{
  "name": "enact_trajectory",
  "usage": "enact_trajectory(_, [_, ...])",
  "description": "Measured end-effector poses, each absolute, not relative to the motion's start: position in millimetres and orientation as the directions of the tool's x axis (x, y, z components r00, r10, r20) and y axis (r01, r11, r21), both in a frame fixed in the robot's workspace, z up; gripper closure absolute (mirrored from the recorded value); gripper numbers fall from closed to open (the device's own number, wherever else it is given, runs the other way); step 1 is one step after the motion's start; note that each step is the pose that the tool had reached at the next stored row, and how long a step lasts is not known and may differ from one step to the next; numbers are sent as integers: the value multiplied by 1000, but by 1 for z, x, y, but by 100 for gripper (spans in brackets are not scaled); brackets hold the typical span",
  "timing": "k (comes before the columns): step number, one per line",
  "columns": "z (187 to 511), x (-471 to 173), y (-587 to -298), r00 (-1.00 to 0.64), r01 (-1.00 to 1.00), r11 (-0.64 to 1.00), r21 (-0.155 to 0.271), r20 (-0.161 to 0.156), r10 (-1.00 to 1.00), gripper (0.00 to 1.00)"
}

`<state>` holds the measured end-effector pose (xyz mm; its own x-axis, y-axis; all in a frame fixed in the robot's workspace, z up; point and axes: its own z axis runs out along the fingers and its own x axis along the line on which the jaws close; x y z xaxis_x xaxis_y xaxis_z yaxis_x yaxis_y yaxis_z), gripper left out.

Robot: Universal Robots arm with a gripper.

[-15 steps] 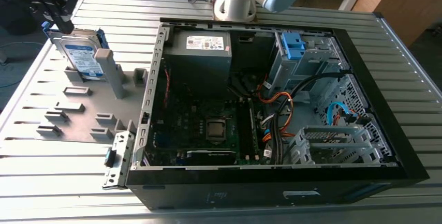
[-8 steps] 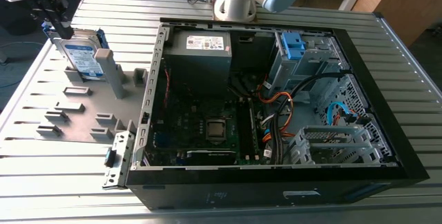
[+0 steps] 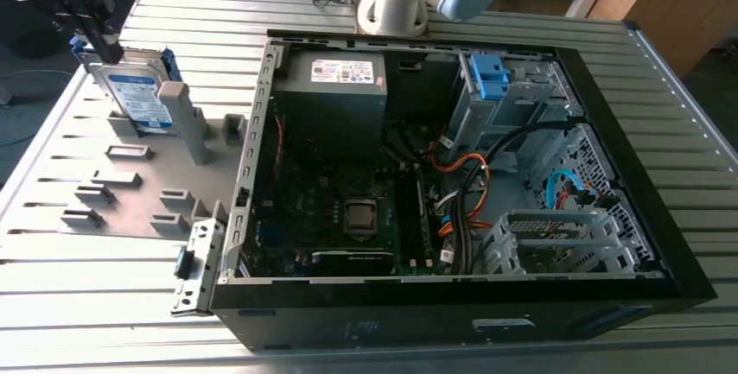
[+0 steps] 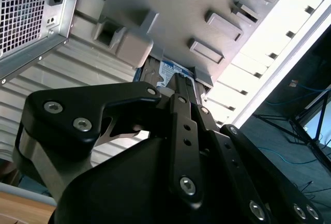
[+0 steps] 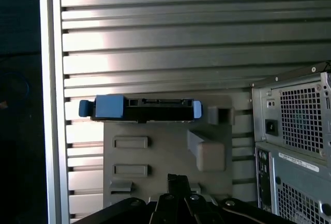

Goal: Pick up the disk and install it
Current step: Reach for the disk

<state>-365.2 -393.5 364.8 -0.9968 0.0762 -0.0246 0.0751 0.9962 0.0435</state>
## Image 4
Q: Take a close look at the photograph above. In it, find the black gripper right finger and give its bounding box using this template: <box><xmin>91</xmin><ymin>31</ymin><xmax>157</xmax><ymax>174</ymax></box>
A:
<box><xmin>182</xmin><ymin>75</ymin><xmax>325</xmax><ymax>224</ymax></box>

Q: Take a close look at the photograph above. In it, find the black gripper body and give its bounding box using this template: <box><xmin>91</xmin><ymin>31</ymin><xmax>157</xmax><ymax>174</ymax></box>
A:
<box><xmin>50</xmin><ymin>137</ymin><xmax>261</xmax><ymax>224</ymax></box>

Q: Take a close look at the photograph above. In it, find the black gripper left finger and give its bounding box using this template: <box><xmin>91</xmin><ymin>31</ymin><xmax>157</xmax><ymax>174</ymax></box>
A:
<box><xmin>11</xmin><ymin>72</ymin><xmax>205</xmax><ymax>210</ymax></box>

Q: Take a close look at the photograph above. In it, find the hard disk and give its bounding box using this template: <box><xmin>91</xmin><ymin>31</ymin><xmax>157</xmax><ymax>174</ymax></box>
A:
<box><xmin>133</xmin><ymin>57</ymin><xmax>207</xmax><ymax>106</ymax></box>

